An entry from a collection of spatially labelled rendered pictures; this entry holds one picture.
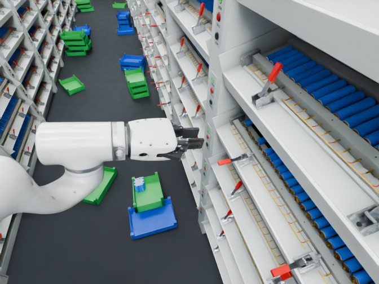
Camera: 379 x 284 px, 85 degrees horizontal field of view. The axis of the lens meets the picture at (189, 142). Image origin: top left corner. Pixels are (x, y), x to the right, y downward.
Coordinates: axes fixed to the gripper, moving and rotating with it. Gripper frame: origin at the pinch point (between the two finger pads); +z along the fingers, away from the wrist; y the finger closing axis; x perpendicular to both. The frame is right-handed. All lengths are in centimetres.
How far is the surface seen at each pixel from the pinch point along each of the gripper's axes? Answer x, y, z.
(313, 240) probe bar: 3.0, -27.1, 18.3
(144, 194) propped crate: 106, 50, 0
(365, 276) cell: 1.2, -34.8, 22.1
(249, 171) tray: 7.1, -6.6, 16.0
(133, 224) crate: 112, 31, -9
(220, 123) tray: 5.9, 12.6, 14.6
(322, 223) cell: 1.7, -24.8, 21.5
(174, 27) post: -1, 83, 14
